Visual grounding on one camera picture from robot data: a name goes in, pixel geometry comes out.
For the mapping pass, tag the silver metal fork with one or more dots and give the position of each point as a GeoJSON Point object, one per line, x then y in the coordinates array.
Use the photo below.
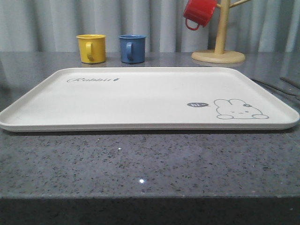
{"type": "Point", "coordinates": [274, 87]}

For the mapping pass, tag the blue enamel mug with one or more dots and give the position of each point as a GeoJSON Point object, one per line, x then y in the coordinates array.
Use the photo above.
{"type": "Point", "coordinates": [132, 48]}

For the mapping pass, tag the beige rabbit serving tray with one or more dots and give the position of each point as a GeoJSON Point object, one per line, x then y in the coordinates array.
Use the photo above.
{"type": "Point", "coordinates": [144, 98]}

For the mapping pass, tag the yellow enamel mug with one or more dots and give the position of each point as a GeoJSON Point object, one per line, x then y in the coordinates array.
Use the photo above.
{"type": "Point", "coordinates": [92, 48]}

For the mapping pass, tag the wooden mug tree stand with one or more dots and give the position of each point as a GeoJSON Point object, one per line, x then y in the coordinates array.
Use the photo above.
{"type": "Point", "coordinates": [219, 54]}

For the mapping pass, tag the red enamel mug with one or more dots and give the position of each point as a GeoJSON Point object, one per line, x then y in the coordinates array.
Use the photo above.
{"type": "Point", "coordinates": [199, 11]}

